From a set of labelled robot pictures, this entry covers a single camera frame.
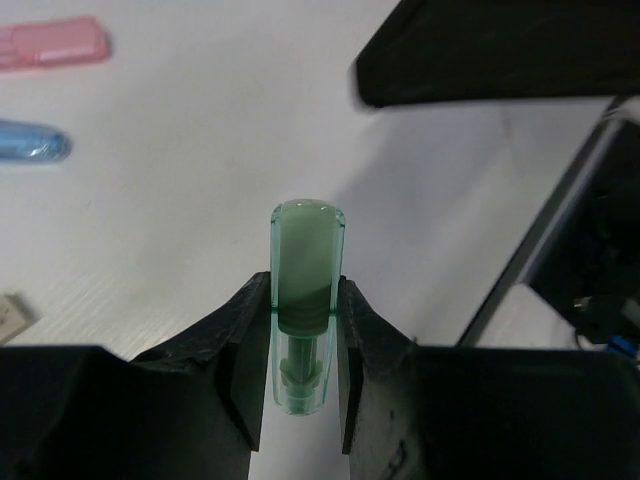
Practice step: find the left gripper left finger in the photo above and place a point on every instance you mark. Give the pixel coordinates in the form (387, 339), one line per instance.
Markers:
(188, 408)

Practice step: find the green correction tape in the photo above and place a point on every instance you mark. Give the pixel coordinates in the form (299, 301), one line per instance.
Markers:
(306, 253)

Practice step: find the blue correction tape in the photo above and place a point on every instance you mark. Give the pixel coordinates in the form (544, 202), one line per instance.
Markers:
(32, 143)

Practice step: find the pink correction tape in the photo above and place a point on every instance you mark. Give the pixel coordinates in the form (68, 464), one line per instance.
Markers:
(55, 43)

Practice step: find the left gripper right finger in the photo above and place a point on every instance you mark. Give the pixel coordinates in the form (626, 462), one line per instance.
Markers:
(417, 412)

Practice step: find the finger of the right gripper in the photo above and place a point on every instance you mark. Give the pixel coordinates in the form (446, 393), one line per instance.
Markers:
(451, 51)

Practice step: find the grey white eraser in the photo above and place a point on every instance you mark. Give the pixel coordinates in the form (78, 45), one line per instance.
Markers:
(18, 314)

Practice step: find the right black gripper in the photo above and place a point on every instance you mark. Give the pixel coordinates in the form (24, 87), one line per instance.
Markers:
(573, 282)

